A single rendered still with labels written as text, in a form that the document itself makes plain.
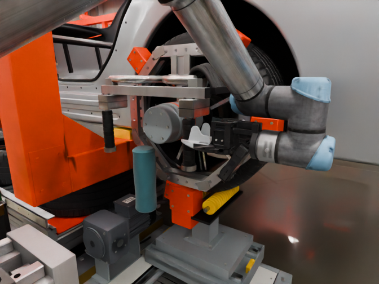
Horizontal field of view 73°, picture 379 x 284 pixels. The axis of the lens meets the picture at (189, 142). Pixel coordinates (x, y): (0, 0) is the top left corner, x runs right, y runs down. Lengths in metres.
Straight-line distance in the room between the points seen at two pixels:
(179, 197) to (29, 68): 0.73
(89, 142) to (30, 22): 1.08
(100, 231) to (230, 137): 0.75
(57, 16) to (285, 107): 0.46
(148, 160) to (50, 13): 0.83
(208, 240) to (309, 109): 0.90
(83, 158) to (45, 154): 0.17
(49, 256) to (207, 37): 0.42
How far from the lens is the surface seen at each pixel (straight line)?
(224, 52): 0.50
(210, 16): 0.47
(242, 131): 0.62
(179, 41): 1.07
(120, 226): 1.18
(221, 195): 1.08
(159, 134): 0.86
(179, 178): 1.05
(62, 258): 0.41
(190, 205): 1.05
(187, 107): 0.69
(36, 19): 0.19
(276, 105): 0.58
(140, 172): 0.99
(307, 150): 0.57
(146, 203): 1.05
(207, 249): 1.29
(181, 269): 1.31
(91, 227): 1.22
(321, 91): 0.56
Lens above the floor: 1.01
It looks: 14 degrees down
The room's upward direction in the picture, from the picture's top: straight up
